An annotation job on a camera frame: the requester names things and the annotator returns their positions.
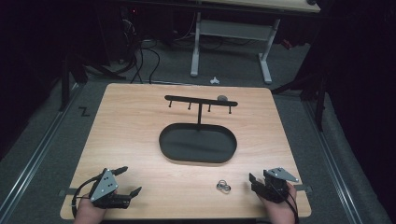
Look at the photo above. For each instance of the small grey round object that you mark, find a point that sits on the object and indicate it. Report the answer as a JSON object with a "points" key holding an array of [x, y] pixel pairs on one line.
{"points": [[222, 98]]}

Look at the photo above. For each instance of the black hook rack with tray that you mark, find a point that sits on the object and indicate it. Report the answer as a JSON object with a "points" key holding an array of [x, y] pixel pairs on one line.
{"points": [[199, 143]]}

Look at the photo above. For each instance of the person's right hand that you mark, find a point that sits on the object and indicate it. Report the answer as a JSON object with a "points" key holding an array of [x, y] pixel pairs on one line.
{"points": [[280, 210]]}

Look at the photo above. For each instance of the black metal stand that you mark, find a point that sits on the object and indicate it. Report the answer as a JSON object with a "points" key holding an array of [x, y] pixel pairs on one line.
{"points": [[320, 99]]}

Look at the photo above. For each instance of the grey metal floor rail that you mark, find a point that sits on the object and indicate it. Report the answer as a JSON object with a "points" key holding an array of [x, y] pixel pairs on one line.
{"points": [[334, 168], [34, 161]]}

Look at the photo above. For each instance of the silver metal key rings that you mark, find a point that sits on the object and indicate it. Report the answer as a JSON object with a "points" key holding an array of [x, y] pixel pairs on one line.
{"points": [[223, 186]]}

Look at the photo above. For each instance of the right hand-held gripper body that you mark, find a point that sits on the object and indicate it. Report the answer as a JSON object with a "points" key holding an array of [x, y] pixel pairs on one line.
{"points": [[277, 183]]}

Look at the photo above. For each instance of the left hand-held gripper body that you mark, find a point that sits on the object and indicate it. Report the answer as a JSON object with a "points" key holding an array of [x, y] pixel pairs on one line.
{"points": [[104, 185]]}

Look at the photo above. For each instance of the grey tape strip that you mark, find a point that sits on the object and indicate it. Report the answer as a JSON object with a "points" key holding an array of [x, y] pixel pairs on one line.
{"points": [[304, 188], [67, 192]]}

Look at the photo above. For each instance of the small white object on floor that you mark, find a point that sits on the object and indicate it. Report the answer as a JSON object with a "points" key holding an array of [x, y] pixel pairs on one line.
{"points": [[214, 81]]}

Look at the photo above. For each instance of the grey metal frame desk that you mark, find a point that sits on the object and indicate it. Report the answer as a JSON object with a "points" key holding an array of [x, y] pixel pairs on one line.
{"points": [[236, 30]]}

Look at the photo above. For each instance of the person's left hand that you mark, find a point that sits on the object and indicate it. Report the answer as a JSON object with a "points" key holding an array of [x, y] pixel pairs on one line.
{"points": [[88, 212]]}

